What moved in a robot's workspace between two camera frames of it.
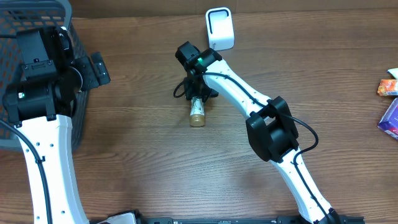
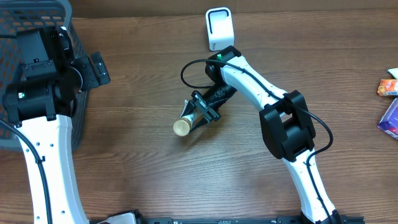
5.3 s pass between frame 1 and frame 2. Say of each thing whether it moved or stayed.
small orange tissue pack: stayed
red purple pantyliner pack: stayed
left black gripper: stayed
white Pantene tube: moved
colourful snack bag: stayed
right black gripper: moved
